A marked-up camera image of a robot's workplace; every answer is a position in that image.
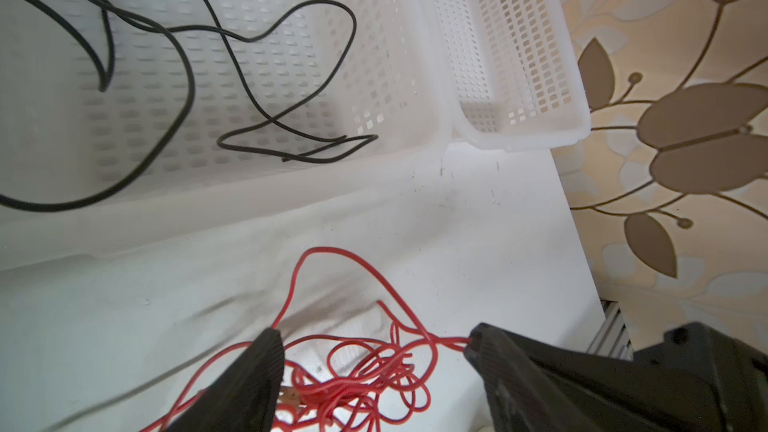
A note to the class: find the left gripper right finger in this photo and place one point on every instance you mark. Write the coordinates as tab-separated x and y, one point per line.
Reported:
697	379

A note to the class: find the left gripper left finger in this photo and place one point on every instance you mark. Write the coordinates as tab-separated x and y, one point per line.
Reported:
244	397

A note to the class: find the middle white plastic basket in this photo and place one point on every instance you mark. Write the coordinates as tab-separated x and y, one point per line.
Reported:
272	105

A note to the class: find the white plastic basket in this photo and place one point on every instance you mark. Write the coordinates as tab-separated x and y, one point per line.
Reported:
510	72
272	105

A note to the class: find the right white plastic basket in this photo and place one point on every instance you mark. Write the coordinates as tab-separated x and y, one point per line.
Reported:
510	72

